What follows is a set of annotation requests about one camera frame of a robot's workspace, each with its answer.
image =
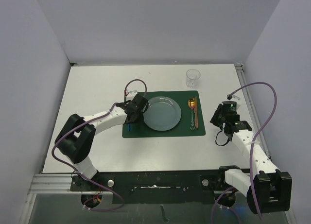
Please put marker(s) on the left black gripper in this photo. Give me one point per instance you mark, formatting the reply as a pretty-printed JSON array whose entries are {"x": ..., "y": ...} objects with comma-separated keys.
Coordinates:
[{"x": 139, "y": 119}]

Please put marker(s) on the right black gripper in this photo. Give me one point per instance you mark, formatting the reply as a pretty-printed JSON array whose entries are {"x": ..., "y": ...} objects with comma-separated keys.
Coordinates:
[{"x": 215, "y": 119}]

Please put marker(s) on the dark green placemat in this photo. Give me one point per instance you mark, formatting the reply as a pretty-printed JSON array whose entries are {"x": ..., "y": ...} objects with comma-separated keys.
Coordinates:
[{"x": 141, "y": 130}]

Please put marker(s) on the copper knife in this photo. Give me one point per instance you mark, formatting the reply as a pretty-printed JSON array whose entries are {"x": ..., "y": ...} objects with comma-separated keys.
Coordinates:
[{"x": 196, "y": 113}]

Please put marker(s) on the teal round plate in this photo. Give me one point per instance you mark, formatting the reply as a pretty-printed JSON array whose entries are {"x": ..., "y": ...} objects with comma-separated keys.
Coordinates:
[{"x": 163, "y": 113}]

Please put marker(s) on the gold iridescent spoon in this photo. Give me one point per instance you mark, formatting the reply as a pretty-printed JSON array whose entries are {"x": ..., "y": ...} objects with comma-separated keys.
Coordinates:
[{"x": 192, "y": 105}]

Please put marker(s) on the clear plastic cup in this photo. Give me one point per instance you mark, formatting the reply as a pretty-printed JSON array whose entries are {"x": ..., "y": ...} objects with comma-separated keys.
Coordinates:
[{"x": 192, "y": 77}]

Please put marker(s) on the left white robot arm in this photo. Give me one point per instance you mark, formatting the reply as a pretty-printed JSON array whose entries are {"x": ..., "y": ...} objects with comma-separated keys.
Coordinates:
[{"x": 73, "y": 144}]

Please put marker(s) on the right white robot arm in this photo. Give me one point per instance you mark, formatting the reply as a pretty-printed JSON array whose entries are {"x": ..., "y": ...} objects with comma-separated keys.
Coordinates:
[{"x": 267, "y": 189}]

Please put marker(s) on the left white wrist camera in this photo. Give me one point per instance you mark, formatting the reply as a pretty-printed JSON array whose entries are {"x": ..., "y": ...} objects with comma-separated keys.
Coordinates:
[{"x": 131, "y": 93}]

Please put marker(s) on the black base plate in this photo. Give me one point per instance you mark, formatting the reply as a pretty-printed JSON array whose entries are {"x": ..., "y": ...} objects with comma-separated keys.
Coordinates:
[{"x": 162, "y": 187}]

